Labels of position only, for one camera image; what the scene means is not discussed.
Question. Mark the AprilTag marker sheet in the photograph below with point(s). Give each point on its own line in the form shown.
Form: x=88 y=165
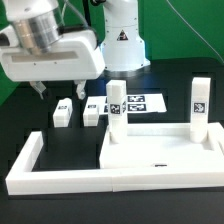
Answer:
x=140 y=103

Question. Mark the white U-shaped frame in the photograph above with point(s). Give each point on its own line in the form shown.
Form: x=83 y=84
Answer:
x=23 y=180

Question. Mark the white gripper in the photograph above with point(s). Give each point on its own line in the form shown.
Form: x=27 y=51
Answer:
x=75 y=56

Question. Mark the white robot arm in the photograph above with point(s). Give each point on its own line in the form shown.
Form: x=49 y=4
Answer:
x=37 y=46

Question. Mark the white desk top tray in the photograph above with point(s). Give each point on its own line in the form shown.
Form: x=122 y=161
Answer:
x=165 y=145

